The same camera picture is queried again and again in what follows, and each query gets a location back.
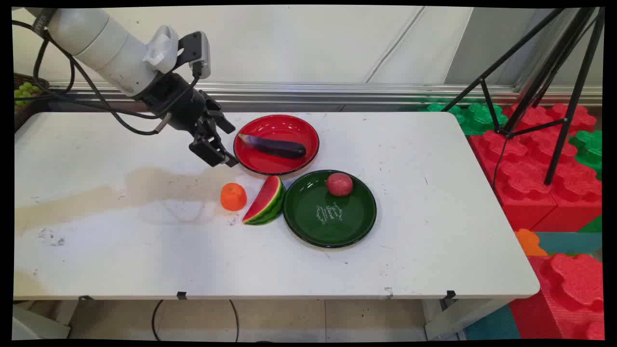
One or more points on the brown wicker basket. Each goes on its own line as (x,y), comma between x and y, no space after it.
(21,118)

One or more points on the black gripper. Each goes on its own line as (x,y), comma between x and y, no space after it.
(181,103)

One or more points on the orange foam piece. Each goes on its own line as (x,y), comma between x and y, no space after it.
(529,243)

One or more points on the white table leg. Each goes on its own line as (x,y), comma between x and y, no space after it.
(458,320)
(38,325)

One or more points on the teal foam mat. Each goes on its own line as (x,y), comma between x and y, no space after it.
(569,242)

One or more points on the orange toy tangerine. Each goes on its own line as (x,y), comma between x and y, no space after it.
(233,197)

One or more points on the green foam block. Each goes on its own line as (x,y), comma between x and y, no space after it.
(590,149)
(475,118)

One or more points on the green round plate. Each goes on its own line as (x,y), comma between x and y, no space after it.
(332,221)

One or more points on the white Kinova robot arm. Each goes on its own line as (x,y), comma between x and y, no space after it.
(103,46)

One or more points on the green toy grapes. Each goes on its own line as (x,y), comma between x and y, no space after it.
(26,89)

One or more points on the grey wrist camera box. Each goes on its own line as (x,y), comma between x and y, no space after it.
(198,48)

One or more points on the silver metal wall rail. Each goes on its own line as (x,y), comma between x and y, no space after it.
(337,94)

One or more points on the black tripod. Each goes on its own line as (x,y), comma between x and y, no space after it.
(571,111)

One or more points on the dark purple toy eggplant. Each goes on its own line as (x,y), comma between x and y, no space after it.
(277,147)

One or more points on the red toy apple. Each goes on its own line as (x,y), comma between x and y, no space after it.
(339,184)

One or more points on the toy watermelon slice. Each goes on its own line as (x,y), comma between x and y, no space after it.
(264,202)

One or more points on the red round plate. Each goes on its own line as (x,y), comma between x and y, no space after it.
(270,164)

